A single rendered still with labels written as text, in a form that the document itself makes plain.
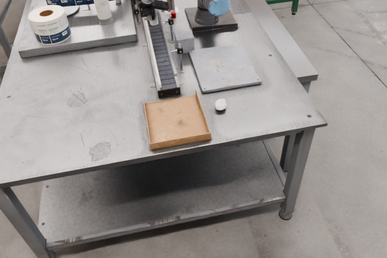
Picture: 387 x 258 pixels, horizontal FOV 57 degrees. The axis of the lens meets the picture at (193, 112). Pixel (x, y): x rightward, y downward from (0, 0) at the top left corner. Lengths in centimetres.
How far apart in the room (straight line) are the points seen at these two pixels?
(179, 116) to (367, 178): 144
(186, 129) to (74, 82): 70
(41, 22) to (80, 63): 30
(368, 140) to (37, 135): 219
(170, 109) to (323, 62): 211
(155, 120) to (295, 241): 112
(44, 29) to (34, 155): 81
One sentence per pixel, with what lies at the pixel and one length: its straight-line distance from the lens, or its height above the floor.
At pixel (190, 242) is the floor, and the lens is 221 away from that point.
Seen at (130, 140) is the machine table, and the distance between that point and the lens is 158.
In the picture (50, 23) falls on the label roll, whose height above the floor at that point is 101.
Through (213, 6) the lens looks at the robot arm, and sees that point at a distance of 203.
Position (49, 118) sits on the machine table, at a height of 83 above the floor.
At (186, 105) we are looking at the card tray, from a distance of 170.
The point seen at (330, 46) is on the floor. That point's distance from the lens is 375.
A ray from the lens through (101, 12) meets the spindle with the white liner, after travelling 229.
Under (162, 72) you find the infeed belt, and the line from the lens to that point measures 183.
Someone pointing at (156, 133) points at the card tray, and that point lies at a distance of 158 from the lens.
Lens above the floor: 197
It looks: 43 degrees down
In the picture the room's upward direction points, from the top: 4 degrees counter-clockwise
